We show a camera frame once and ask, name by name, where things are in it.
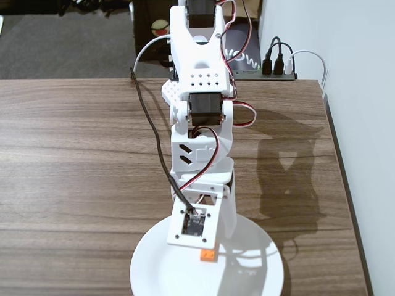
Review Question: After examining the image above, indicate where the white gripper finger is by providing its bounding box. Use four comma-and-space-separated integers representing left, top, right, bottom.
219, 179, 238, 239

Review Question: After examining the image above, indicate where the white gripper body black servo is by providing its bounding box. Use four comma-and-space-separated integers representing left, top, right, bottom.
175, 157, 236, 204

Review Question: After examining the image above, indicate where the orange lego block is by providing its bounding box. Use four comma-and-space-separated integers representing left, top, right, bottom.
199, 249, 218, 264

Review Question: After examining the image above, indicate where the white round plate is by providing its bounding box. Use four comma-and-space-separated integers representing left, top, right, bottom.
129, 213, 285, 296

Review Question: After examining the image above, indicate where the black power strip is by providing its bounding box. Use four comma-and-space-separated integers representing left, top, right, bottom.
231, 70, 299, 82

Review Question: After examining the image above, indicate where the dark bag with WOW print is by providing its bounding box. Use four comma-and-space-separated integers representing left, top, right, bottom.
224, 20, 262, 73

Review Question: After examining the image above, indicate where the round red white sticker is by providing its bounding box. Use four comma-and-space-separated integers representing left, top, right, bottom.
151, 18, 170, 38

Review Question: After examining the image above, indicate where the dark cabinet box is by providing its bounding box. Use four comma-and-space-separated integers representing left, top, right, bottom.
132, 0, 174, 71

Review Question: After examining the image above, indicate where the brown paper bag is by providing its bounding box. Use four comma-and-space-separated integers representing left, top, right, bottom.
237, 0, 264, 22

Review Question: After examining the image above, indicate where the black furniture strip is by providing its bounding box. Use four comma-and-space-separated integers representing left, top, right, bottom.
0, 0, 134, 15

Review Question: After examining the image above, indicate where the red black white servo wire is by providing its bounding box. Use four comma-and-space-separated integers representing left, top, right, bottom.
218, 0, 239, 101
232, 99, 258, 128
180, 126, 222, 199
241, 0, 255, 63

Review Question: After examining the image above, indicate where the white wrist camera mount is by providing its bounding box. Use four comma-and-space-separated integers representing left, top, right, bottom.
166, 189, 222, 249

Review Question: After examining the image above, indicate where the black braided camera cable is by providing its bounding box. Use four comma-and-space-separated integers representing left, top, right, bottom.
130, 67, 199, 217

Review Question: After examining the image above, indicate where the black USB plug with cable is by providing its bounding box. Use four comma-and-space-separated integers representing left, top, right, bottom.
270, 36, 285, 76
261, 42, 294, 76

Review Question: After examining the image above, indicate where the white USB plug with cable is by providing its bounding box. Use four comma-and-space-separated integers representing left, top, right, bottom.
284, 49, 329, 96

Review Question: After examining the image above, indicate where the thin white cable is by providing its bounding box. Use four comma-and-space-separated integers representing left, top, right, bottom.
133, 34, 172, 71

